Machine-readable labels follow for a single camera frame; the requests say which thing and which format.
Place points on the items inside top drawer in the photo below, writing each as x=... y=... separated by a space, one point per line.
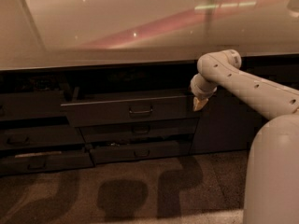
x=131 y=76

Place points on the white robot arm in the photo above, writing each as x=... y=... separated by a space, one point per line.
x=272 y=181

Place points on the dark drawer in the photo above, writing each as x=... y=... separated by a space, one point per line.
x=136 y=152
x=31 y=105
x=126 y=107
x=44 y=136
x=67 y=160
x=126 y=131

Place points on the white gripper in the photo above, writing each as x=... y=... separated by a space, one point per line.
x=202 y=92

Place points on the dark cabinet door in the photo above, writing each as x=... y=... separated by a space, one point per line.
x=226 y=124

